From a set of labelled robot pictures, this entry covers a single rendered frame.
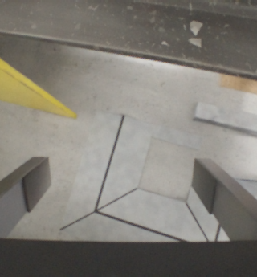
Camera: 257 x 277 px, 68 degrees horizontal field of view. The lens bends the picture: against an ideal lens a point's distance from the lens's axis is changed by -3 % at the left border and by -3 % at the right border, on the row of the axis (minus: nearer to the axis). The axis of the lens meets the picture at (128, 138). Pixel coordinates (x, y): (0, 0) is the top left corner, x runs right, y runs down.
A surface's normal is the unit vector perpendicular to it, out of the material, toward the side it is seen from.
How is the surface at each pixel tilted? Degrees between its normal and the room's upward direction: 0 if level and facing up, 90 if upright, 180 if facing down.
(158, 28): 0
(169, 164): 0
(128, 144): 7
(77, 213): 10
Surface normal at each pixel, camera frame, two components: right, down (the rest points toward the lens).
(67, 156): -0.13, -0.15
